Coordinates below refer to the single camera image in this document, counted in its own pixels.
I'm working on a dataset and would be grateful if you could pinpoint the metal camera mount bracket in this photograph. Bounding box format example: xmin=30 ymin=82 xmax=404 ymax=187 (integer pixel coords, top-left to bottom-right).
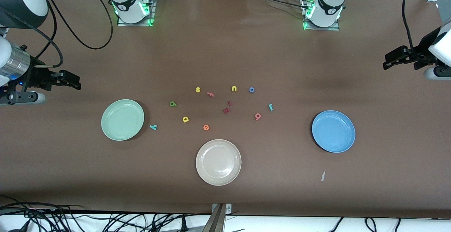
xmin=203 ymin=203 xmax=232 ymax=232

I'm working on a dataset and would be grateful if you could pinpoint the beige plastic plate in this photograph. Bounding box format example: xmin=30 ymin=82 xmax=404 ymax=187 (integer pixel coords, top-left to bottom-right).
xmin=196 ymin=139 xmax=242 ymax=186

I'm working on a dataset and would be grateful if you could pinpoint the pale green plastic plate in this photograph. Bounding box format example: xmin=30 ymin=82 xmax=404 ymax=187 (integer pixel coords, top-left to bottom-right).
xmin=101 ymin=99 xmax=145 ymax=141

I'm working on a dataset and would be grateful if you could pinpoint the black floor cable tangle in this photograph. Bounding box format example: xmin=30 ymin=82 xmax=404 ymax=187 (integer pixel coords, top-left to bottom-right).
xmin=0 ymin=195 xmax=212 ymax=232

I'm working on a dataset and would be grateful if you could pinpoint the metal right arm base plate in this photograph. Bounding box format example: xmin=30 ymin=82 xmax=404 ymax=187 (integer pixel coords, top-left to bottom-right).
xmin=117 ymin=0 xmax=156 ymax=27

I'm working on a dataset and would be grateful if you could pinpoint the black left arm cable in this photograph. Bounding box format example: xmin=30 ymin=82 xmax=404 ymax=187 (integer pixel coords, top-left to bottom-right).
xmin=402 ymin=0 xmax=425 ymax=63

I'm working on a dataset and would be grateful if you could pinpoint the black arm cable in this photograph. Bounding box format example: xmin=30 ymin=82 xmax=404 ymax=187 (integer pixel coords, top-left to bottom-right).
xmin=33 ymin=0 xmax=114 ymax=68
xmin=402 ymin=0 xmax=425 ymax=63

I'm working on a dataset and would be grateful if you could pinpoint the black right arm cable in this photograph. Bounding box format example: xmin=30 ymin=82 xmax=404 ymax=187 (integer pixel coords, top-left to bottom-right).
xmin=33 ymin=0 xmax=114 ymax=68

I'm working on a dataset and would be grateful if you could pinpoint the blue plastic plate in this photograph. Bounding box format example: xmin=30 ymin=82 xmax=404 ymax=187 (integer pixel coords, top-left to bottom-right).
xmin=311 ymin=110 xmax=356 ymax=153

